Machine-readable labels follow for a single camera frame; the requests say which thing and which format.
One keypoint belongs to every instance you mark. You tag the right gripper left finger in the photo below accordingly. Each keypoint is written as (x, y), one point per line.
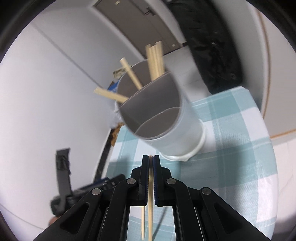
(102, 214)

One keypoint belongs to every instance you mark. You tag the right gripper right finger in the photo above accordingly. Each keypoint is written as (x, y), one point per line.
(199, 214)

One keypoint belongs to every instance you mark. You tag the wooden chopstick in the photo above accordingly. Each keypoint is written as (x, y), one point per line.
(130, 73)
(111, 95)
(158, 58)
(149, 61)
(142, 221)
(154, 61)
(150, 199)

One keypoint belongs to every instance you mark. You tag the person's left hand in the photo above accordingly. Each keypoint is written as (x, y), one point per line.
(52, 220)

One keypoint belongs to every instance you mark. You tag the teal checked table cloth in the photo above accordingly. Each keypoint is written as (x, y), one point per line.
(237, 161)

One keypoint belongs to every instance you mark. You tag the brown suede shoe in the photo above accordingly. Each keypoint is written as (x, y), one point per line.
(114, 134)

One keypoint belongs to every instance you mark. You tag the grey white utensil holder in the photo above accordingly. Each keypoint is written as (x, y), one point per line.
(160, 114)

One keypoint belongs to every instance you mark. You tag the blue cardboard box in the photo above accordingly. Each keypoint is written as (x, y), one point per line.
(113, 87)

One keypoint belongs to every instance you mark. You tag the beige tote bag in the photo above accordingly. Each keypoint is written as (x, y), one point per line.
(119, 72)

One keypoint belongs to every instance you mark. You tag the wooden chopstick in holder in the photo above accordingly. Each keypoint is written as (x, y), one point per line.
(158, 58)

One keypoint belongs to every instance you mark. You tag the black hanging jacket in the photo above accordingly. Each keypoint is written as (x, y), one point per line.
(210, 43)

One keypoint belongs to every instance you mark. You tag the grey brown door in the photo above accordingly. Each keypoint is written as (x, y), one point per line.
(139, 23)

